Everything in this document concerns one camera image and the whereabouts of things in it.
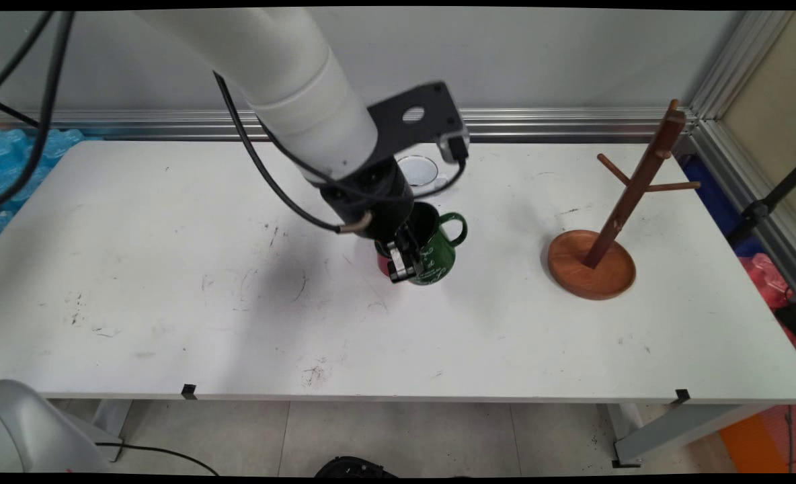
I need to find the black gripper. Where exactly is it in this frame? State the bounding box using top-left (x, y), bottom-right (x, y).
top-left (319, 156), bottom-right (436, 284)

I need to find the green enamel mug white lettering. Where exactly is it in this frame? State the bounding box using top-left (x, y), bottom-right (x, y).
top-left (401, 200), bottom-right (468, 287)

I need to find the red enamel mug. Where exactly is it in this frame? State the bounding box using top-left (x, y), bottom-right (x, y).
top-left (374, 239), bottom-right (399, 278)

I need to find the wooden mug tree stand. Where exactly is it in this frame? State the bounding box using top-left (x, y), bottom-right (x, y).
top-left (547, 99), bottom-right (701, 301)

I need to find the black rounded floor object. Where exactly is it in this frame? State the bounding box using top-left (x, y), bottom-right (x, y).
top-left (314, 456), bottom-right (399, 478)

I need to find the blue box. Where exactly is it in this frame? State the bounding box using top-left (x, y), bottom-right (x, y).
top-left (682, 156), bottom-right (765, 257)

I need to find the grey table leg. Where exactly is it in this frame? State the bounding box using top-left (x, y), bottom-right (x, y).
top-left (89, 400), bottom-right (133, 463)
top-left (598, 402), bottom-right (772, 469)

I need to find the black tripod stand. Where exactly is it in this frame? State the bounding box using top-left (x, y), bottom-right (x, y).
top-left (726, 155), bottom-right (796, 249)

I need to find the pink foam packaging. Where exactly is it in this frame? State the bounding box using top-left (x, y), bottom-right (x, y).
top-left (738, 252), bottom-right (796, 367)

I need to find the black power adapter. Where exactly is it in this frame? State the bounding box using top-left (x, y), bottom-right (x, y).
top-left (773, 301), bottom-right (796, 345)

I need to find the beige board panel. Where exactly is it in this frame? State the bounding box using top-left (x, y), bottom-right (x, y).
top-left (721, 12), bottom-right (796, 233)

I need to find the orange box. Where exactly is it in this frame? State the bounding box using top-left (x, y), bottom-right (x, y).
top-left (719, 411), bottom-right (792, 475)

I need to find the blue foam packaging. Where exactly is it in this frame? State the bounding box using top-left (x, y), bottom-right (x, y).
top-left (0, 128), bottom-right (86, 246)

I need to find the grey rounded plastic housing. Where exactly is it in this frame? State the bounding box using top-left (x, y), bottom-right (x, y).
top-left (0, 378), bottom-right (123, 473)

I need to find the black cable with brass plug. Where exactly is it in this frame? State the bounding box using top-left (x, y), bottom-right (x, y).
top-left (213, 71), bottom-right (374, 235)

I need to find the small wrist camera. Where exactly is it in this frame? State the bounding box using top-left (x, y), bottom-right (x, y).
top-left (438, 131), bottom-right (471, 164)

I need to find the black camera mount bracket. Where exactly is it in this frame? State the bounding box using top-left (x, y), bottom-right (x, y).
top-left (366, 81), bottom-right (471, 172)

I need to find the aluminium profile rail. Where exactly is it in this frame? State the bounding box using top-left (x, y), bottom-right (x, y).
top-left (684, 111), bottom-right (796, 310)
top-left (0, 108), bottom-right (698, 143)

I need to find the black floor cable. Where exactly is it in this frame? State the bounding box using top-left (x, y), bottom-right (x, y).
top-left (95, 442), bottom-right (221, 477)

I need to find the aluminium profile post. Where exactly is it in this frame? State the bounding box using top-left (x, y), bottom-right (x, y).
top-left (690, 10), bottom-right (795, 122)

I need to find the black hanging cable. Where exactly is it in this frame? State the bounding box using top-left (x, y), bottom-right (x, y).
top-left (0, 10), bottom-right (76, 210)
top-left (0, 10), bottom-right (56, 98)

